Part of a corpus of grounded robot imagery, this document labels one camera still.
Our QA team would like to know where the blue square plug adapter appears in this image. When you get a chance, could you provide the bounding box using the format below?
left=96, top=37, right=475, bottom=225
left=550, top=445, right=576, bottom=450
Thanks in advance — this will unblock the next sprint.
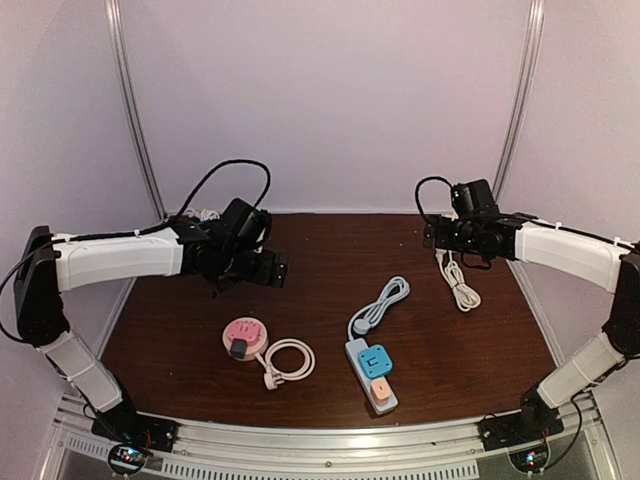
left=357, top=344, right=393, bottom=380

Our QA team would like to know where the round pink power socket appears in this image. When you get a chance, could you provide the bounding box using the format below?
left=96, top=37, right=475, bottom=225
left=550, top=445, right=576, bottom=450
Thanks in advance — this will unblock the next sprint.
left=222, top=317, right=316, bottom=391

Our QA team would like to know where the aluminium frame post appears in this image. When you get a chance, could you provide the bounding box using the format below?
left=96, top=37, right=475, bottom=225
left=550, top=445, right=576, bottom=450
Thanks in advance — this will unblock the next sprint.
left=104, top=0, right=166, bottom=220
left=493, top=0, right=545, bottom=200

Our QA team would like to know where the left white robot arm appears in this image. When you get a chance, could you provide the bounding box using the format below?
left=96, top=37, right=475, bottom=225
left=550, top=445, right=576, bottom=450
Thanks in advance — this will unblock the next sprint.
left=3, top=198, right=288, bottom=444

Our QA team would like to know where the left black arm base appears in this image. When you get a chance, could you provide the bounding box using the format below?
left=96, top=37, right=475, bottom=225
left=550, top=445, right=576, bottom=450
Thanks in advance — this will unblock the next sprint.
left=86, top=402, right=178, bottom=478

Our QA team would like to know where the aluminium front rail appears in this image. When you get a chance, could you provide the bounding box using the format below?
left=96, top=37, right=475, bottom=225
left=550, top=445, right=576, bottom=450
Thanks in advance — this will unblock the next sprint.
left=35, top=395, right=622, bottom=479

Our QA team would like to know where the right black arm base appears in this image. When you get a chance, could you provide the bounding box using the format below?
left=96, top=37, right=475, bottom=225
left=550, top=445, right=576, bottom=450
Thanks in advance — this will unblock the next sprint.
left=477, top=400, right=564, bottom=475

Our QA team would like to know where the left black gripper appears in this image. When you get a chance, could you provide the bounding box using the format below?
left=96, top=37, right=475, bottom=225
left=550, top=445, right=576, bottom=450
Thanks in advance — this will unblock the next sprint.
left=220, top=247, right=288, bottom=288

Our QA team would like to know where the white coiled cable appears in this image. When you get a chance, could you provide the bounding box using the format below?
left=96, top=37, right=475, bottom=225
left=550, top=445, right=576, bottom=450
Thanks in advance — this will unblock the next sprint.
left=435, top=248, right=482, bottom=314

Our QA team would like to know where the white cable back left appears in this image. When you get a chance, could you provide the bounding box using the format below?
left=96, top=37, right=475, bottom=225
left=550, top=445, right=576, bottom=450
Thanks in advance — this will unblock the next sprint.
left=185, top=207, right=222, bottom=224

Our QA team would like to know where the left aluminium frame post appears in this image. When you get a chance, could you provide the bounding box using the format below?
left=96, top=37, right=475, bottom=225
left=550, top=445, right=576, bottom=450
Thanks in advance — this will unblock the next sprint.
left=104, top=0, right=166, bottom=220

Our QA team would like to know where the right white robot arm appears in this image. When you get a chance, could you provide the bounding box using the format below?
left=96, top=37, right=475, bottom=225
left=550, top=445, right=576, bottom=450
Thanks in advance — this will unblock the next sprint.
left=420, top=179, right=639, bottom=442

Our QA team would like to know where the light blue power strip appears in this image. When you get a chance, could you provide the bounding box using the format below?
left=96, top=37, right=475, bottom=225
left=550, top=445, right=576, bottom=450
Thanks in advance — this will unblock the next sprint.
left=344, top=276, right=410, bottom=416

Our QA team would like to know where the salmon pink plug charger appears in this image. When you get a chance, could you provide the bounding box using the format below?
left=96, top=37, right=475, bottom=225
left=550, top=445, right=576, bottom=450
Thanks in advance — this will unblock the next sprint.
left=370, top=377, right=392, bottom=406

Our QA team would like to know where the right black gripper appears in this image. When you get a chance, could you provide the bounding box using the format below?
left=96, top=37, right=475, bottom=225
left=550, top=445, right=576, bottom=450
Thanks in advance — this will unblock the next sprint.
left=424, top=216, right=480, bottom=255

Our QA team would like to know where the pink square plug adapter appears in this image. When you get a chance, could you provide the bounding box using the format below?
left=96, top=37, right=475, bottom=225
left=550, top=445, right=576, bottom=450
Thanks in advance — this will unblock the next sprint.
left=226, top=319, right=262, bottom=345

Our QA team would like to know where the right aluminium frame post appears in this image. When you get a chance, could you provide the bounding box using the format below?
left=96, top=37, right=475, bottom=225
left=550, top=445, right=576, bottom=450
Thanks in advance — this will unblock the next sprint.
left=493, top=0, right=545, bottom=200

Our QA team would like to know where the dark navy plug charger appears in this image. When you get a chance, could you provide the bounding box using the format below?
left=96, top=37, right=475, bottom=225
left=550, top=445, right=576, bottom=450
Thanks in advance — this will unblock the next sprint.
left=229, top=338, right=248, bottom=361

